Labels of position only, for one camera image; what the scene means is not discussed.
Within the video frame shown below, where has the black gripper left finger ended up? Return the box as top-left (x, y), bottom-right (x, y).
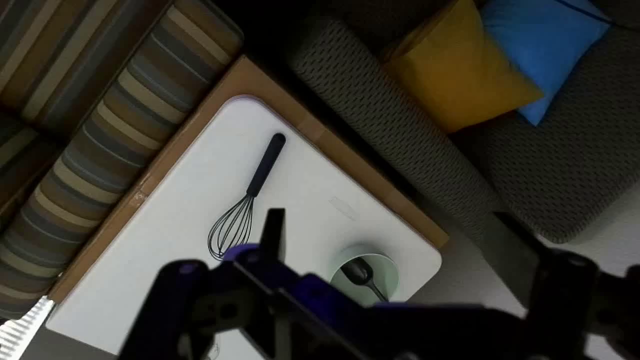
top-left (257, 206), bottom-right (288, 267)

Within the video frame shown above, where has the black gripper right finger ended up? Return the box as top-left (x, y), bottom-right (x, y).
top-left (494, 209), bottom-right (601, 328)

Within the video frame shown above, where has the black handled wire whisk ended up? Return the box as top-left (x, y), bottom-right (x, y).
top-left (205, 130), bottom-right (288, 262)

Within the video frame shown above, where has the white plastic board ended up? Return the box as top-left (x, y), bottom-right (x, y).
top-left (45, 95), bottom-right (446, 360)

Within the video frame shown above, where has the black spoon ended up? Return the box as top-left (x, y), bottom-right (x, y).
top-left (342, 255), bottom-right (392, 305)

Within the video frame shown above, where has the pale green bowl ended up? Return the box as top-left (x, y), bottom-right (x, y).
top-left (327, 242), bottom-right (402, 310)

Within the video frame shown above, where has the gray patterned armchair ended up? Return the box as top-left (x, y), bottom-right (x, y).
top-left (285, 0), bottom-right (640, 246)

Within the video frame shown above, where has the striped sofa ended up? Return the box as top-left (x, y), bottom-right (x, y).
top-left (0, 0), bottom-right (245, 324)

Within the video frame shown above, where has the yellow pillow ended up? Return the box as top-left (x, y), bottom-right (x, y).
top-left (381, 0), bottom-right (545, 136)

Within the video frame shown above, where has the blue pillow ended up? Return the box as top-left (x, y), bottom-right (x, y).
top-left (477, 0), bottom-right (611, 127)

